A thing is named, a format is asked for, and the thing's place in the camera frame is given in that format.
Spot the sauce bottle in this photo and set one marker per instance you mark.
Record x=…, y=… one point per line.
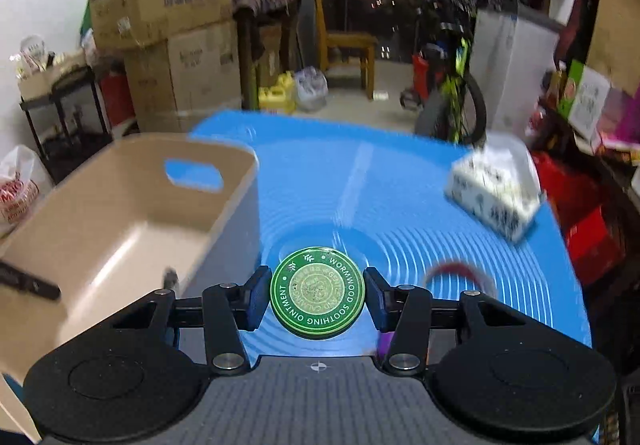
x=556, y=85

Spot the wooden chair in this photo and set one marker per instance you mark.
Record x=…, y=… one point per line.
x=345, y=42

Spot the white red printed plastic bag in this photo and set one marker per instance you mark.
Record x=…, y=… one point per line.
x=20, y=190

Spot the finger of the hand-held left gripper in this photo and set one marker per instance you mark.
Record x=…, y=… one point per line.
x=30, y=282

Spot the blue silicone baking mat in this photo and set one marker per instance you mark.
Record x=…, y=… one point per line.
x=360, y=185

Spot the red bucket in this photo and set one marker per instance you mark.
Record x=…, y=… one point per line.
x=117, y=97

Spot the red plastic crate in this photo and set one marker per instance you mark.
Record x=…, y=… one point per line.
x=580, y=220

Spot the black metal rack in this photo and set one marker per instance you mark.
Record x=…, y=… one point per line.
x=65, y=110

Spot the white chest freezer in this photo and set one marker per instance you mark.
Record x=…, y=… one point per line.
x=515, y=65

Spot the green round ointment tin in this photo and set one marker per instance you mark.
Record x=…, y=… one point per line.
x=315, y=290

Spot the yellow plastic jug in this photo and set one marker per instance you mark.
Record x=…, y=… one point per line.
x=267, y=97
x=286, y=87

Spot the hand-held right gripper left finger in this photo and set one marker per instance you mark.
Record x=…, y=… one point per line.
x=257, y=297

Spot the clear tape roll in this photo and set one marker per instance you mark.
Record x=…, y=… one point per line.
x=452, y=269

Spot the white printed tissue pack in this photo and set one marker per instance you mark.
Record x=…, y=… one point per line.
x=492, y=187

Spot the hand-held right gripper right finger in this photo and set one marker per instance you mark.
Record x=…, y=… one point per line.
x=377, y=300

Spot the dark wooden table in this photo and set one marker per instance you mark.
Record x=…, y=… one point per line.
x=265, y=25

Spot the green white carton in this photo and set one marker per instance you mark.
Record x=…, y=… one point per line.
x=582, y=97

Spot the clear plastic bag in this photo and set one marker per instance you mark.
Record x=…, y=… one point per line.
x=311, y=86

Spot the beige plastic storage bin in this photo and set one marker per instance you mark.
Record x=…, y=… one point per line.
x=125, y=235

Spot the green black bicycle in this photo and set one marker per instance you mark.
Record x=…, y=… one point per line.
x=452, y=85

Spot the flat brown cardboard sheet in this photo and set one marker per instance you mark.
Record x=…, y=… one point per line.
x=617, y=25

